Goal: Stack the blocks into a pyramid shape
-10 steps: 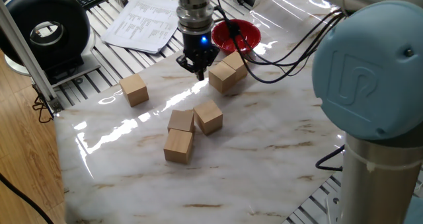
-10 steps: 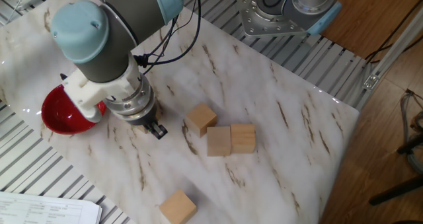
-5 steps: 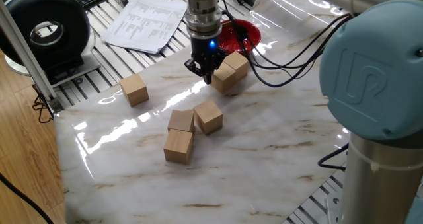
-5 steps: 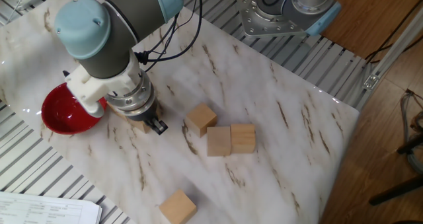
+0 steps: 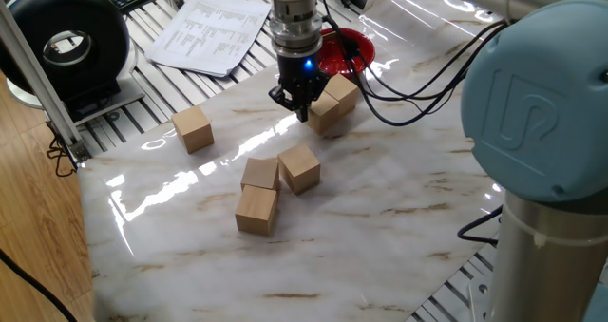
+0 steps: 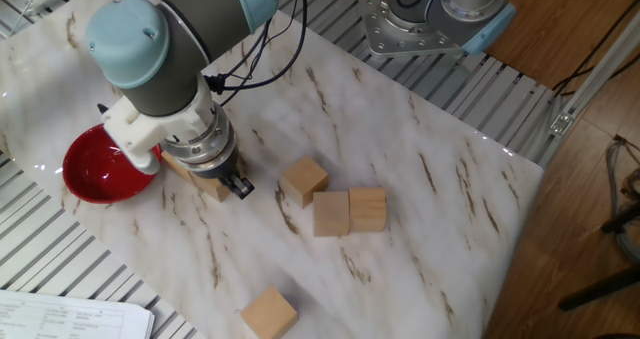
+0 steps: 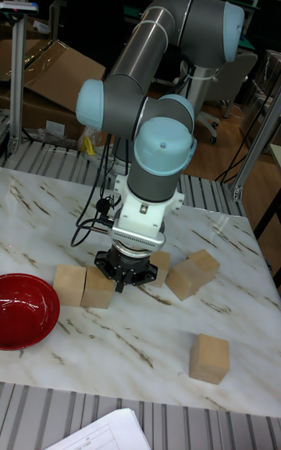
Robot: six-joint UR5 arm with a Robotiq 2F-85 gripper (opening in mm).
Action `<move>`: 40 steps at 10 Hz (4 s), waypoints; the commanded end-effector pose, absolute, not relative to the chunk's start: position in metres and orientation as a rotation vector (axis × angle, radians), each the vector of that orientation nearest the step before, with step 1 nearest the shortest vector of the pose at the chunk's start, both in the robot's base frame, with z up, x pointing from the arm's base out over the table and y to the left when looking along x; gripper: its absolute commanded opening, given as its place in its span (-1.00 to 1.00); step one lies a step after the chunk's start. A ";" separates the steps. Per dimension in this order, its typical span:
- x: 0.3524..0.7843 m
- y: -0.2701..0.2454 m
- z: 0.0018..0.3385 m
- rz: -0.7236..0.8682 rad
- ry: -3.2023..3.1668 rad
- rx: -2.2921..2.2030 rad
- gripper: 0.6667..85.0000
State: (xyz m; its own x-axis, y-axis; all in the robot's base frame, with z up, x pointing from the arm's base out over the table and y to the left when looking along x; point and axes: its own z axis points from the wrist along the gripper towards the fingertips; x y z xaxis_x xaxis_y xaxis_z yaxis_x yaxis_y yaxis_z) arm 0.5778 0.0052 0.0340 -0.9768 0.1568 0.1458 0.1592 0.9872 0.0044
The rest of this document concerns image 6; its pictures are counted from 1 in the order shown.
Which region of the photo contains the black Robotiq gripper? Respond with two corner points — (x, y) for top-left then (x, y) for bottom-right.
(192, 151), (255, 200)

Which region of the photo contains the light wooden cube block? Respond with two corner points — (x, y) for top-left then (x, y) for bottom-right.
(240, 285), (299, 339)
(160, 150), (194, 185)
(348, 186), (388, 234)
(188, 158), (247, 204)
(312, 190), (351, 238)
(278, 153), (330, 210)

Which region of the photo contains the white printed paper stack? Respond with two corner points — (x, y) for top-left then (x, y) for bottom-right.
(0, 288), (156, 339)

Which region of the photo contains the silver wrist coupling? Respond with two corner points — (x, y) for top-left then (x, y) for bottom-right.
(162, 103), (237, 173)

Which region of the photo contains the red glossy bowl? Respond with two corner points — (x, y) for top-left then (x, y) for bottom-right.
(62, 123), (164, 205)

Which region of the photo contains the white marble pattern board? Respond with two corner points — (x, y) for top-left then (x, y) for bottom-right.
(0, 0), (545, 339)

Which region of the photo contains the black chair base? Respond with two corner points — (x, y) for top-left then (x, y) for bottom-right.
(556, 201), (640, 313)

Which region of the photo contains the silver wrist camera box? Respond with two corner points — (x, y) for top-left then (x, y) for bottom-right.
(96, 102), (162, 176)

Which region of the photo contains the black wrist cable with plug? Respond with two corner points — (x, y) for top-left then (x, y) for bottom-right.
(203, 18), (274, 96)

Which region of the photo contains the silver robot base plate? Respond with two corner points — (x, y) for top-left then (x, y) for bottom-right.
(357, 0), (464, 58)

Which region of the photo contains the black floor cable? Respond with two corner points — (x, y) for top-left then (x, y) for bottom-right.
(551, 0), (640, 98)

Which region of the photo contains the aluminium frame profile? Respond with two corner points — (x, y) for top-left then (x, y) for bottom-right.
(547, 9), (640, 139)

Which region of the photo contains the grey cable bundle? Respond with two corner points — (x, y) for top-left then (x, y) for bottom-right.
(604, 134), (640, 264)

